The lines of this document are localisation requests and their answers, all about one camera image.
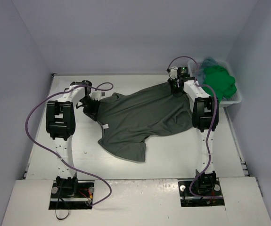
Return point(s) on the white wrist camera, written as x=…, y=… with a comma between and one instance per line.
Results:
x=97, y=95
x=172, y=72

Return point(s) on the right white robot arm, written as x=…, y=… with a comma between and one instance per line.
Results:
x=205, y=118

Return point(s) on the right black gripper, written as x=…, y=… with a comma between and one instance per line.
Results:
x=176, y=87

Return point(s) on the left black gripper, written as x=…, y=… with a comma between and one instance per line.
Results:
x=91, y=109

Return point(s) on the green t shirt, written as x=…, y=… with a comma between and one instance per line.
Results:
x=219, y=79

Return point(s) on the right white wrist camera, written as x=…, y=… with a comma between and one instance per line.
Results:
x=172, y=72

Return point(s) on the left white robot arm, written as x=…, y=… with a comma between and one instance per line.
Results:
x=61, y=125

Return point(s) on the grey t shirt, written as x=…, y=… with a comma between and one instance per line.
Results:
x=128, y=120

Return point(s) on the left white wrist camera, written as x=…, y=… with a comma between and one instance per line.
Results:
x=97, y=95

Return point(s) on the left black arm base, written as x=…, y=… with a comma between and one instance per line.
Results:
x=62, y=201

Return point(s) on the white plastic basket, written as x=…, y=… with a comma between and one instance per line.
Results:
x=225, y=102

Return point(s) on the teal cloth in basket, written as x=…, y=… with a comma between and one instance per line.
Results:
x=200, y=74

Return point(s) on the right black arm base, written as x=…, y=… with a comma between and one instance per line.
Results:
x=206, y=196

